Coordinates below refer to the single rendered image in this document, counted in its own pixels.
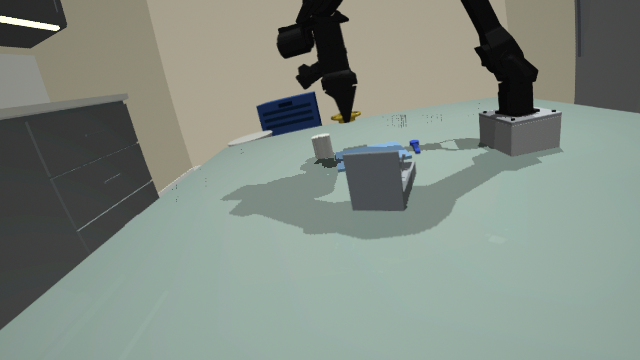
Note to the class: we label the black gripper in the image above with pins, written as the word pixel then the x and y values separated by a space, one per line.
pixel 338 83

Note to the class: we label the light blue flat square mat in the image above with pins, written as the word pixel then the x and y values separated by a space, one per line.
pixel 389 146

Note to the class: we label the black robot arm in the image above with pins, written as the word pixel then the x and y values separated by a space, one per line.
pixel 498 50

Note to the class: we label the yellow plate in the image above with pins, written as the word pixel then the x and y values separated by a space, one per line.
pixel 339 117

